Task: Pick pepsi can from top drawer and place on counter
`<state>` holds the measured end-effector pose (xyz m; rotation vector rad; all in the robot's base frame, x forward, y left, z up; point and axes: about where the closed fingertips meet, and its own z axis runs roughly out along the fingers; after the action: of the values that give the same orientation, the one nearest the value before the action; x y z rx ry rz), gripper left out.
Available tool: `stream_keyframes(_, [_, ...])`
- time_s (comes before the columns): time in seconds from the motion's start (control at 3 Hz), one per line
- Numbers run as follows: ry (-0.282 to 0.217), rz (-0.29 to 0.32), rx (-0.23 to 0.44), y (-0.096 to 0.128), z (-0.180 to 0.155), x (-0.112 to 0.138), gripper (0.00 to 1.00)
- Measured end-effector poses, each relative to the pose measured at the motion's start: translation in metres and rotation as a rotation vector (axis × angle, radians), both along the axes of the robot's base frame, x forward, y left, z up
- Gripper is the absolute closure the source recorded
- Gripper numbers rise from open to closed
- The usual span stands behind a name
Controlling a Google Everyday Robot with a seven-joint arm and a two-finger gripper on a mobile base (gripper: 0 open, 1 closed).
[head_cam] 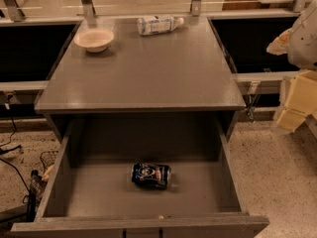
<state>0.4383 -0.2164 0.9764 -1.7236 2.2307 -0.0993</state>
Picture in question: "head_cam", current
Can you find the clear plastic water bottle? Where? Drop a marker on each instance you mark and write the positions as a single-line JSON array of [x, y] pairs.
[[153, 25]]

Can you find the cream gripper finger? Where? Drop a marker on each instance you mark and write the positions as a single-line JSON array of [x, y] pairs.
[[300, 102], [279, 46]]

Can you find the open grey top drawer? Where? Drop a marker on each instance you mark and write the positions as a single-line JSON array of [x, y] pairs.
[[90, 193]]

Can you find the black wire basket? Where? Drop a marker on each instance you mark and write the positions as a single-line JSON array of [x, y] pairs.
[[48, 158]]

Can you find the white bowl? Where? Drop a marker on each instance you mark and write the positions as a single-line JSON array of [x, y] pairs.
[[94, 40]]

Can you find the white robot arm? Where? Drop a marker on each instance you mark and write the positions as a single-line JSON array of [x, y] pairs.
[[302, 49]]

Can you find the blue pepsi can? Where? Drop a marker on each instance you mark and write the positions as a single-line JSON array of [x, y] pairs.
[[151, 175]]

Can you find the grey cabinet counter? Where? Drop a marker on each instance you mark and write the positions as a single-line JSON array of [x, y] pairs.
[[182, 70]]

